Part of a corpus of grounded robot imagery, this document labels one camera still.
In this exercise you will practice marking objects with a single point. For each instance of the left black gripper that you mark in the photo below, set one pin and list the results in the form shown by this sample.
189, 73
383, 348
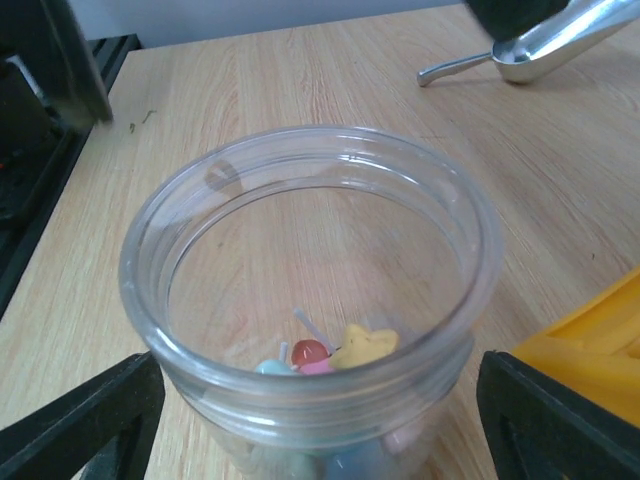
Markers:
504, 20

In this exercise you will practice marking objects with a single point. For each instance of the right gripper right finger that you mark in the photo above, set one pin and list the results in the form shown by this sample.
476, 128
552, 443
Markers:
537, 428

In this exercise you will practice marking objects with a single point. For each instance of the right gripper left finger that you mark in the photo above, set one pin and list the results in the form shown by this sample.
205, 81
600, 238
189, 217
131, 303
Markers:
103, 429

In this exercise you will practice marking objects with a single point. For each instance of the metal scoop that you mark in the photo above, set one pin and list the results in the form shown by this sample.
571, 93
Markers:
548, 45

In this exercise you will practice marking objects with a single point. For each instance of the yellow bin with star candies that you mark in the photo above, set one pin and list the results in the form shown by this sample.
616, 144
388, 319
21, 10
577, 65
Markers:
594, 351

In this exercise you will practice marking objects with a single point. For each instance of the clear glass jar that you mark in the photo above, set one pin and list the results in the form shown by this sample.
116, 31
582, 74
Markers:
312, 294

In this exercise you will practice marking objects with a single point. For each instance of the black mounting rail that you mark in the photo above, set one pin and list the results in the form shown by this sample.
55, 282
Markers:
31, 183

